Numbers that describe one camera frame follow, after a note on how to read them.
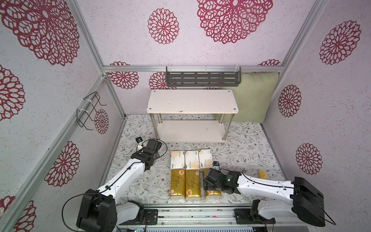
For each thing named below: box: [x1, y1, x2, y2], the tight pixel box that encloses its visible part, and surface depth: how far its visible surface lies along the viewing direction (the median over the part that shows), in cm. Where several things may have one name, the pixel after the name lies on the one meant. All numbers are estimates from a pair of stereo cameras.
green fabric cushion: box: [215, 72, 279, 124], surface depth 99 cm
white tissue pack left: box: [170, 150, 186, 170], surface depth 92 cm
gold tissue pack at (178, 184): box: [170, 168, 186, 200], surface depth 80 cm
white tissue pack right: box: [198, 148, 214, 169], surface depth 92 cm
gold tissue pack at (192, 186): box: [185, 169, 201, 202], surface depth 80 cm
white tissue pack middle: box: [184, 149, 200, 170], surface depth 92 cm
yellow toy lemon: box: [258, 169, 268, 180], surface depth 89 cm
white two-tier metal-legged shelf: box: [146, 89, 239, 145], surface depth 101 cm
